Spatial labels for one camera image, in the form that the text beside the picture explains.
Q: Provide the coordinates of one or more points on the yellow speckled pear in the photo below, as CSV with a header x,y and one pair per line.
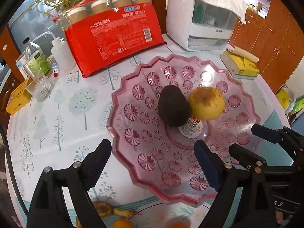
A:
x,y
206,103

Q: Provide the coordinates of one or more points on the clear drinking glass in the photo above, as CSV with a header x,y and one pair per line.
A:
x,y
40,88

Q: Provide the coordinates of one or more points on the red paper cup package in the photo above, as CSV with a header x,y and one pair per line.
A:
x,y
100,33

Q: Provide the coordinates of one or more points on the white squeeze wash bottle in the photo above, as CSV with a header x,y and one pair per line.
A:
x,y
61,52

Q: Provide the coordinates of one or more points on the green label glass bottle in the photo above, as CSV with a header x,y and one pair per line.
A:
x,y
35,59

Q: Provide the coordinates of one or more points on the dark avocado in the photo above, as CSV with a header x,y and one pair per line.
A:
x,y
173,108

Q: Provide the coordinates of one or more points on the tree print tablecloth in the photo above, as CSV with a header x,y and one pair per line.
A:
x,y
72,122

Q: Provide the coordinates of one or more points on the wooden wall cabinets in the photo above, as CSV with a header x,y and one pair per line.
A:
x,y
276,40

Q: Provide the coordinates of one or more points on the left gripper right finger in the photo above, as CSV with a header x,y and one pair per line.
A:
x,y
255,207

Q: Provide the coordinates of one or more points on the round white printed placemat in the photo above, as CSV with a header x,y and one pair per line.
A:
x,y
165,215

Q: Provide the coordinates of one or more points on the white small carton box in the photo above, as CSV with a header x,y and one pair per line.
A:
x,y
19,63

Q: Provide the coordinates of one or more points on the gold ornament glass door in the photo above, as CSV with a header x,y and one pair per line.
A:
x,y
35,17

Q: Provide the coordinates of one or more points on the white countertop appliance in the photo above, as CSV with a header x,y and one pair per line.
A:
x,y
198,26

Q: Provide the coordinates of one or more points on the pink glass fruit bowl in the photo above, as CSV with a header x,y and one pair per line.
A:
x,y
161,158

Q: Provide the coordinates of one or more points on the small glass jar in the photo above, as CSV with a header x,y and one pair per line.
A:
x,y
53,63

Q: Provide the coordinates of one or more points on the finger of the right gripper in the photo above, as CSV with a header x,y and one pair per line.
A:
x,y
265,133
247,159

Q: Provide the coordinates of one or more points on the yellow tissue pack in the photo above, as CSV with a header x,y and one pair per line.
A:
x,y
240,63

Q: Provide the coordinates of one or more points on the orange tangerine top plate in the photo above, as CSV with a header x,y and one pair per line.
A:
x,y
179,225

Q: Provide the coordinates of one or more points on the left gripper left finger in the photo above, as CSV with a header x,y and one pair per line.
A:
x,y
48,207

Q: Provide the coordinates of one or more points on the yellow cardboard box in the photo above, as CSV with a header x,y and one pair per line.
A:
x,y
19,98

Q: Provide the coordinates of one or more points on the brown overripe banana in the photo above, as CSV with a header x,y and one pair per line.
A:
x,y
105,209

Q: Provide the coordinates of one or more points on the small kumquat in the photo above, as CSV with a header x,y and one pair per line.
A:
x,y
123,223

